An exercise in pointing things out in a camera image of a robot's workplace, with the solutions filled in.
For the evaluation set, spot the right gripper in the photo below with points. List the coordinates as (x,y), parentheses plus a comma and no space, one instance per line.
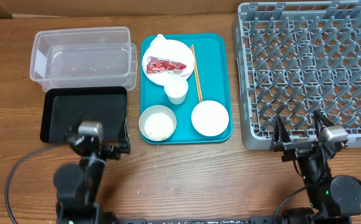
(297,149)

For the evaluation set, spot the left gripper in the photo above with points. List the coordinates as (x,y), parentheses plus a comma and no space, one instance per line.
(114,151)

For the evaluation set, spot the grey bowl of rice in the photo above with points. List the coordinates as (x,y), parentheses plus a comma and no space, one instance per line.
(157,123)

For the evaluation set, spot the red snack wrapper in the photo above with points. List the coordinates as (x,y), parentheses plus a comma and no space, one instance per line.
(161,65)

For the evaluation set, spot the white paper cup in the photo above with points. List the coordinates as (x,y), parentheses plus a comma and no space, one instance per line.
(176,89)

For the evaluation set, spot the white napkin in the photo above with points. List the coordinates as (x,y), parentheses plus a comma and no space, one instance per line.
(167,49)

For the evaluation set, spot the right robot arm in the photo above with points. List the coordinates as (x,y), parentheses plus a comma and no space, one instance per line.
(333,199)

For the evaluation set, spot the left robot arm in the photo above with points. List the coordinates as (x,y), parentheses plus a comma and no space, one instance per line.
(77,184)

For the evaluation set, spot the grey dishwasher rack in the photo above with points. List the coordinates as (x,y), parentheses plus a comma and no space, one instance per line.
(294,58)

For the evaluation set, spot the clear plastic waste bin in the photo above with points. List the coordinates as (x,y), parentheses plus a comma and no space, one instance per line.
(84,57)

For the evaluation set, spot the black plastic tray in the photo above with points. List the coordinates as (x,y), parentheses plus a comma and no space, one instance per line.
(66,107)

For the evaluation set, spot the small white plate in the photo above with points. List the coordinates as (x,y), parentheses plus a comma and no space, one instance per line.
(210,118)

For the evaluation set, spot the large white plate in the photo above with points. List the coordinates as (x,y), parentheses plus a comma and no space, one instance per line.
(162,78)

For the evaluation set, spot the wooden chopstick left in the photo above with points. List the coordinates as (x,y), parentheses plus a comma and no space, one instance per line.
(196,74)

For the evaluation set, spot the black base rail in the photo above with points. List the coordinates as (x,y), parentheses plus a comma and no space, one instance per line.
(250,220)

